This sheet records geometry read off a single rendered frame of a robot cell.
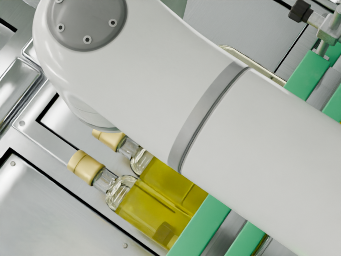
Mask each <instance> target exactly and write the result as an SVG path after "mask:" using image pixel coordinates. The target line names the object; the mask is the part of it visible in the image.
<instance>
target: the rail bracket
mask: <svg viewBox="0 0 341 256"><path fill-rule="evenodd" d="M288 17H289V18H290V19H292V20H294V21H295V22H297V23H301V22H304V23H308V24H309V25H311V26H313V27H314V28H316V29H318V31H317V34H316V36H317V37H318V38H319V39H321V42H320V45H319V47H318V49H317V50H316V49H315V48H314V49H313V50H312V51H313V52H315V53H316V54H318V55H320V56H321V57H323V58H324V59H326V60H328V61H329V57H328V56H326V55H325V53H326V51H327V49H328V47H329V45H331V46H335V45H336V43H337V42H339V43H341V4H340V5H338V6H337V7H336V9H335V12H334V14H333V15H332V14H328V15H327V17H326V18H324V17H322V16H321V15H319V14H317V13H316V12H314V10H313V9H311V4H310V3H308V2H306V1H305V0H297V1H296V2H295V4H294V5H293V6H292V8H291V10H290V12H289V14H288Z"/></svg>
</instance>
